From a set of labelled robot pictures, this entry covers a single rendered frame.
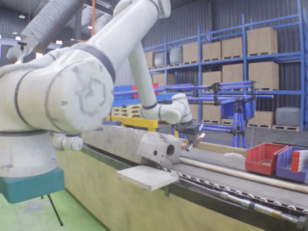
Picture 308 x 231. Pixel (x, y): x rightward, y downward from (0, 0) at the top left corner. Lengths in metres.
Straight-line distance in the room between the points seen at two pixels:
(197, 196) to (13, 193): 0.82
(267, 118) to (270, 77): 1.78
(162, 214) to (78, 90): 1.06
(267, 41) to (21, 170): 10.51
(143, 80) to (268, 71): 9.51
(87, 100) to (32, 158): 0.23
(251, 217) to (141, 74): 0.82
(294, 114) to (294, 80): 2.18
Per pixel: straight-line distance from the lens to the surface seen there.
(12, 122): 0.60
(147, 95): 1.15
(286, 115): 10.11
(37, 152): 0.60
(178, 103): 1.22
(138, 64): 1.08
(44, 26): 8.59
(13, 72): 0.60
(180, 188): 1.19
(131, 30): 0.68
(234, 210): 1.03
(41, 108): 0.47
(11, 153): 0.60
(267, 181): 1.32
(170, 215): 1.32
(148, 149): 1.31
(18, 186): 0.60
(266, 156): 1.78
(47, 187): 0.63
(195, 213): 1.17
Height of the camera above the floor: 1.22
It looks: 4 degrees down
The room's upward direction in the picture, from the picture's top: straight up
